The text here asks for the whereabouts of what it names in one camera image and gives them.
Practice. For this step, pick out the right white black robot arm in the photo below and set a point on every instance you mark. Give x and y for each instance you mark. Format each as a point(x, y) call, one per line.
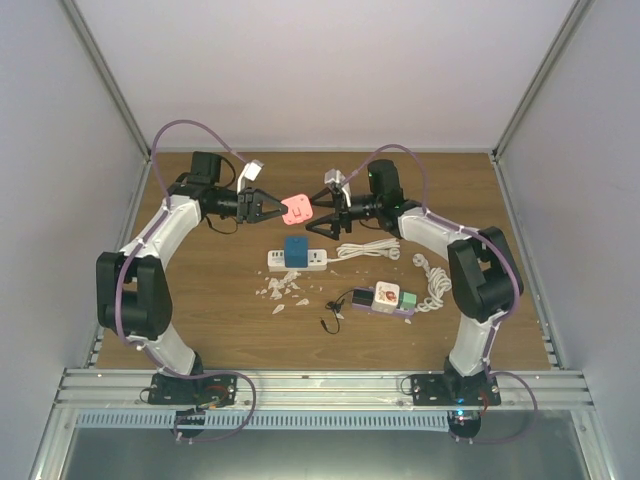
point(486, 286)

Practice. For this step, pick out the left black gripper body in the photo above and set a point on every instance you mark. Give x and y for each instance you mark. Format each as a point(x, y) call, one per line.
point(244, 209)

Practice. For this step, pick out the aluminium corner post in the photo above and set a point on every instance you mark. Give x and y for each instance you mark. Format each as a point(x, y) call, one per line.
point(567, 29)
point(82, 30)

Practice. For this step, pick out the black plug adapter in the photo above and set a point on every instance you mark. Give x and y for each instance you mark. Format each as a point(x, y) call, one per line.
point(362, 297)

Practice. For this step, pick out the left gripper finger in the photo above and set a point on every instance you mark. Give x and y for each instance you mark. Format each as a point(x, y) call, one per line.
point(260, 215)
point(263, 198)

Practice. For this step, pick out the green cube adapter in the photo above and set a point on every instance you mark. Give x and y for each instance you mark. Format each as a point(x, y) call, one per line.
point(407, 300)

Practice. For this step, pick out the white USB power strip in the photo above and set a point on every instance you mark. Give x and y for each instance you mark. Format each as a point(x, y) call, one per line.
point(317, 260)

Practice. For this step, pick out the white cartoon cube adapter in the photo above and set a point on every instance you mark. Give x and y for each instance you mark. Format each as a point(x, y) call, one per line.
point(386, 297)

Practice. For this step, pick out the pink cube plug adapter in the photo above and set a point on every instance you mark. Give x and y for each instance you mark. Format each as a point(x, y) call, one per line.
point(299, 209)

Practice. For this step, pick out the right aluminium corner post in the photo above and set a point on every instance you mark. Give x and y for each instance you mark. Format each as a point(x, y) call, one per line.
point(567, 29)

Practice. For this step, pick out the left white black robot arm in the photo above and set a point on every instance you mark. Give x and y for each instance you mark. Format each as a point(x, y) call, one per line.
point(133, 296)

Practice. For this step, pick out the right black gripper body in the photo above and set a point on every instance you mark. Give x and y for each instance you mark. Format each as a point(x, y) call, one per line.
point(343, 213)

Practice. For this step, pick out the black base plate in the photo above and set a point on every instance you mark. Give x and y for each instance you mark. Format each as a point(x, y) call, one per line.
point(430, 390)
point(216, 391)

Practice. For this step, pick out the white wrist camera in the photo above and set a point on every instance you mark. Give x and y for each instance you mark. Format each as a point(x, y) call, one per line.
point(336, 179)
point(249, 173)

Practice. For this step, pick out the grey slotted cable duct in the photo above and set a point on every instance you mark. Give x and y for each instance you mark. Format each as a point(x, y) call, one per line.
point(268, 420)

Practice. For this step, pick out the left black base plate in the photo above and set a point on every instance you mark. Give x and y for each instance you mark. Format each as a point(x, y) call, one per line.
point(216, 391)

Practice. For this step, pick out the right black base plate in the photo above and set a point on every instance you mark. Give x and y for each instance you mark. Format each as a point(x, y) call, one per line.
point(430, 390)

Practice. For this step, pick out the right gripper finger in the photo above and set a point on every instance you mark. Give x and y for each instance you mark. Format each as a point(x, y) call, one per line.
point(327, 226)
point(325, 196)

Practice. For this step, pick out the purple power strip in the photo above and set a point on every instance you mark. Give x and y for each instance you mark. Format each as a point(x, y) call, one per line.
point(398, 312)

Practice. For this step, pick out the blue cube plug adapter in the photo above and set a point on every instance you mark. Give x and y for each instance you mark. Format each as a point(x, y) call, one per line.
point(296, 252)

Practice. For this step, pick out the aluminium front rail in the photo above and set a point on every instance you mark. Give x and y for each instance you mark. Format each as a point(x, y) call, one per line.
point(328, 390)

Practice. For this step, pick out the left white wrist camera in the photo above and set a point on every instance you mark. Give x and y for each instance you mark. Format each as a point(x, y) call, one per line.
point(249, 173)

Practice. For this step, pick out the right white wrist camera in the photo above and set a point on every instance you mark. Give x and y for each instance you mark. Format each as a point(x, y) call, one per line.
point(336, 179)

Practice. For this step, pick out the left aluminium corner post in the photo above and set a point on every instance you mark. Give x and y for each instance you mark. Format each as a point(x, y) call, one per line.
point(82, 30)

